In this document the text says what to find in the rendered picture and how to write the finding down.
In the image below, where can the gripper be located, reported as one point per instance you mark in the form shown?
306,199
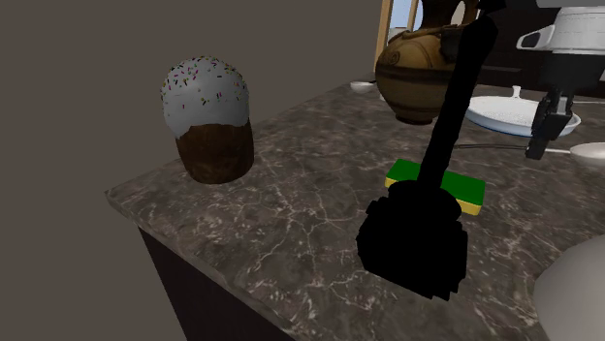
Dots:
569,71

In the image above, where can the white spoon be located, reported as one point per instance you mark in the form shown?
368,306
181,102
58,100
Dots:
588,153

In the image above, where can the white frying pan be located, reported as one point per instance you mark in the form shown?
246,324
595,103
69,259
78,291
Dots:
501,115

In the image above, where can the green and yellow sponge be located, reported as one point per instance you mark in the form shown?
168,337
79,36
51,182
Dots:
467,190

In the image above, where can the brown banded vase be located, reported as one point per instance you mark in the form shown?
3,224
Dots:
412,71

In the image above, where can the grey round object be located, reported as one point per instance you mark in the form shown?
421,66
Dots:
574,297

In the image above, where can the black dish brush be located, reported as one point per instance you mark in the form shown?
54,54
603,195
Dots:
411,241

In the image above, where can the wooden framed window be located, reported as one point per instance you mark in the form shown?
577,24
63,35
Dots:
399,14

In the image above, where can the brown cake with white icing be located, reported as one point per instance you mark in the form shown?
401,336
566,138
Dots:
208,118

